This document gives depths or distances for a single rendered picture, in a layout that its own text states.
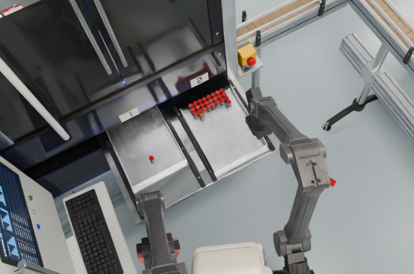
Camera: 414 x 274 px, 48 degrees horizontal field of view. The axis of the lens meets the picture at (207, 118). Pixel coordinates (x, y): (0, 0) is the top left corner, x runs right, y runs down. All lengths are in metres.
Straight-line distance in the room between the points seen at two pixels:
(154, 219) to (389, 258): 1.81
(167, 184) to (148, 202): 0.57
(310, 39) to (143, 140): 1.71
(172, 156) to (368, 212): 1.36
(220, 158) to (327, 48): 1.60
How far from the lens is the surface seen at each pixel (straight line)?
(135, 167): 2.05
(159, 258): 1.22
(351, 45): 2.74
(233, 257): 1.42
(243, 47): 2.09
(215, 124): 2.07
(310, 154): 1.25
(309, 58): 3.31
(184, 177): 2.00
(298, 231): 1.44
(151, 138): 2.08
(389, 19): 2.34
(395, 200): 2.99
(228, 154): 2.01
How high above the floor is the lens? 2.76
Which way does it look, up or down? 64 degrees down
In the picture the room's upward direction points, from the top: 11 degrees counter-clockwise
